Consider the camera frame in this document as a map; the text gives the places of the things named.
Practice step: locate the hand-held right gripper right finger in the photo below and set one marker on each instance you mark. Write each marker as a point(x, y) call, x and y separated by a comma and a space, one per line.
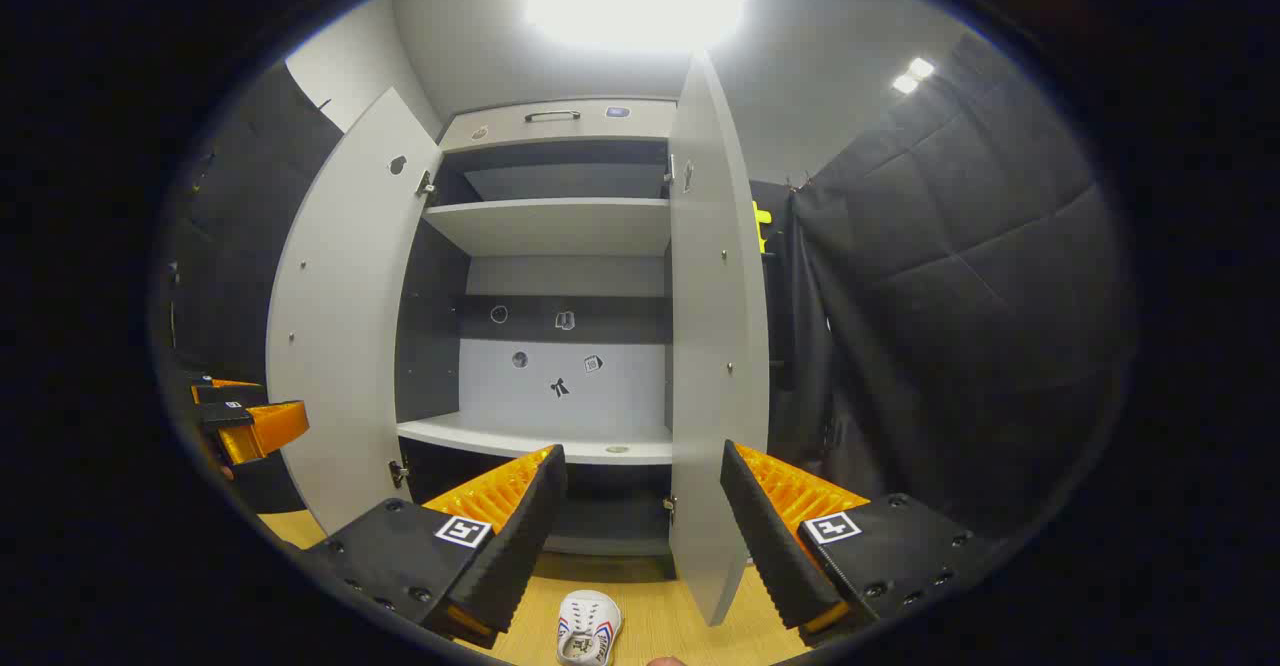
point(770, 546)

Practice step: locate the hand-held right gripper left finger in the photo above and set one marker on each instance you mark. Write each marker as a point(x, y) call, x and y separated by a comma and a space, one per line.
point(520, 536)

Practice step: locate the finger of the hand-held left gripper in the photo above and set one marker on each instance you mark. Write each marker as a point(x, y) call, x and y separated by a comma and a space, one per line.
point(265, 428)
point(228, 392)

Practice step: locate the white striped shoe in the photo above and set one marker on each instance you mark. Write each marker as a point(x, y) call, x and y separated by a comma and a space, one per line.
point(588, 626)

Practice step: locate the grey shoe cabinet door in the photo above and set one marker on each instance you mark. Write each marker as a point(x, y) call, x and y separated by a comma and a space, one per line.
point(715, 346)
point(340, 326)

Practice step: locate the grey shoe cabinet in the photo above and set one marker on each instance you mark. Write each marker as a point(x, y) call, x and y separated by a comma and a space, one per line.
point(550, 226)

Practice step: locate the metal door hinge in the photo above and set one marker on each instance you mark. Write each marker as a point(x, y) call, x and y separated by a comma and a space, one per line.
point(670, 508)
point(426, 184)
point(399, 473)
point(669, 168)

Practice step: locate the black backdrop cloth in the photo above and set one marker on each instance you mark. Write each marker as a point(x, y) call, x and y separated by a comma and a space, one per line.
point(250, 206)
point(780, 346)
point(960, 296)

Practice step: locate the small ceiling light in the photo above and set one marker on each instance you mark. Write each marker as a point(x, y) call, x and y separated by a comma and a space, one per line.
point(913, 74)

